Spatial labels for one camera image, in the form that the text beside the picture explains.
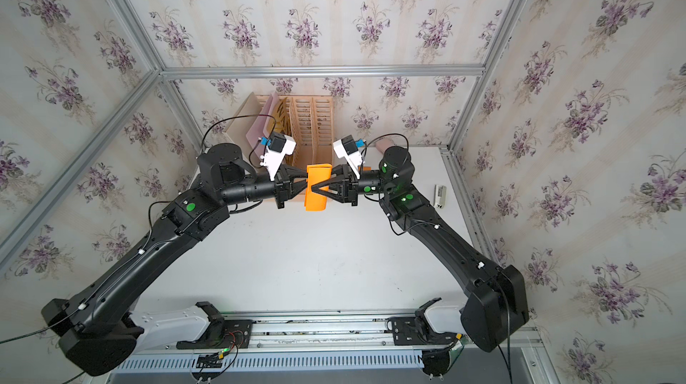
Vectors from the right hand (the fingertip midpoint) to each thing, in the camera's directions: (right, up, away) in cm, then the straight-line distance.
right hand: (318, 189), depth 60 cm
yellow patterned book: (-18, +23, +44) cm, 53 cm away
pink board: (-21, +21, +28) cm, 41 cm away
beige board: (-30, +21, +30) cm, 47 cm away
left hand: (0, +2, -2) cm, 3 cm away
